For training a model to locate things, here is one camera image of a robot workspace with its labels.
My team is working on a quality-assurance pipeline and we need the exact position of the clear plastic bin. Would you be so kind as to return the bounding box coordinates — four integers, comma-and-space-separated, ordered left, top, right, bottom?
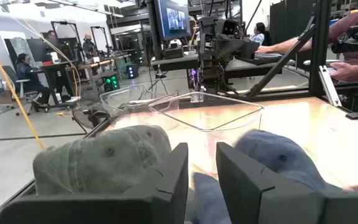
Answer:
147, 91, 265, 180
99, 83, 180, 118

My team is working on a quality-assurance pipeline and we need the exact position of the green denim baseball cap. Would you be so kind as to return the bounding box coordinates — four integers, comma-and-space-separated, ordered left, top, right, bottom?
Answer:
32, 124, 173, 196

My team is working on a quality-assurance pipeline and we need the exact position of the white metal bracket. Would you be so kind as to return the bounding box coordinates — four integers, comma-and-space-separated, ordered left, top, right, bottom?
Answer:
318, 64, 343, 108

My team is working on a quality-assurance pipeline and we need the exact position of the wooden desk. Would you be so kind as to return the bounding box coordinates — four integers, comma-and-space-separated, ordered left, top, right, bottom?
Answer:
78, 53, 133, 94

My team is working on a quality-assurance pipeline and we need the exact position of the black folding partition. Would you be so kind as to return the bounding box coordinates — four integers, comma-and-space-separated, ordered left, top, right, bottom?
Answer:
268, 0, 315, 54

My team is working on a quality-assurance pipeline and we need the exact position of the black computer monitor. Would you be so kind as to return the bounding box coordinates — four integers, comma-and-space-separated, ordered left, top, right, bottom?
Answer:
153, 0, 193, 42

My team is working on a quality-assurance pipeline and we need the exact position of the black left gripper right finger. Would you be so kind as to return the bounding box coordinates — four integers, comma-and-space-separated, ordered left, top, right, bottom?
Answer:
215, 142, 358, 224

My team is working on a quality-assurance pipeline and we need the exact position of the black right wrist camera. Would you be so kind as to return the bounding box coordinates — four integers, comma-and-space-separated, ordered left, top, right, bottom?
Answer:
221, 18, 246, 37

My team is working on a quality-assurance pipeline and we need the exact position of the black keyboard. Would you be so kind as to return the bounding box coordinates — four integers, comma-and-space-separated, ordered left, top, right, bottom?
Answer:
253, 52, 284, 60

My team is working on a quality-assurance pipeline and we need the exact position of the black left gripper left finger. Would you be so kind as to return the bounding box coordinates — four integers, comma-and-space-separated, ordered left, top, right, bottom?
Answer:
0, 142, 189, 224

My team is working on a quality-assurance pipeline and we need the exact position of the person's hand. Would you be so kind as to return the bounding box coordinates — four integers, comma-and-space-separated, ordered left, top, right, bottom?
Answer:
255, 45, 275, 54
329, 62, 358, 82

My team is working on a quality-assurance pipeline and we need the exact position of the black desk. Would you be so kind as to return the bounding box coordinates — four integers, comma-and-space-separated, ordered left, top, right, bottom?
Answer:
40, 60, 77, 106

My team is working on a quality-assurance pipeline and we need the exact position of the black control box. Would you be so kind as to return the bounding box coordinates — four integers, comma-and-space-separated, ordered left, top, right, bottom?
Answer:
337, 88, 358, 118

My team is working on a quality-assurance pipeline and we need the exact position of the grey desk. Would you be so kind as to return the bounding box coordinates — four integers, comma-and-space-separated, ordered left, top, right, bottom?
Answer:
150, 51, 296, 80

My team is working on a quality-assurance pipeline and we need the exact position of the computer tower with green lights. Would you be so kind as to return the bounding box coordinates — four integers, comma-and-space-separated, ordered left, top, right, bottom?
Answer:
101, 73, 120, 93

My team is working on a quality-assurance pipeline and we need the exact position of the grey office chair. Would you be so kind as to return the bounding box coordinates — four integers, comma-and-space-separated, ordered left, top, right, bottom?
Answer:
2, 65, 43, 116

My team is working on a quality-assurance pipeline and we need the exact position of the computer tower with blue lights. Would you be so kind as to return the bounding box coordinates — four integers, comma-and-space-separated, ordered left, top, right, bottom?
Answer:
125, 63, 140, 80

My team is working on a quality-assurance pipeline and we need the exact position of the yellow power cord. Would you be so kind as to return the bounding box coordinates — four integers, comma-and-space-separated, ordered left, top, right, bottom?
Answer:
0, 29, 45, 150

